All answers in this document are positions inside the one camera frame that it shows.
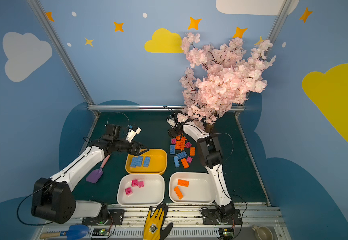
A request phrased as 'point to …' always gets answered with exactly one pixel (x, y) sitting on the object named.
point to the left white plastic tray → (144, 190)
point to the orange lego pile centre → (180, 143)
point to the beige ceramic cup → (262, 233)
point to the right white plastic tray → (201, 189)
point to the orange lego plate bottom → (184, 163)
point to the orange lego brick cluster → (178, 193)
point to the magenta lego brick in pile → (173, 141)
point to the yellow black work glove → (153, 229)
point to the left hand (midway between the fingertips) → (143, 145)
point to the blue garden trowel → (74, 232)
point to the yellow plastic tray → (157, 165)
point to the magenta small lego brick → (128, 191)
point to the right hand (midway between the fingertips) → (174, 130)
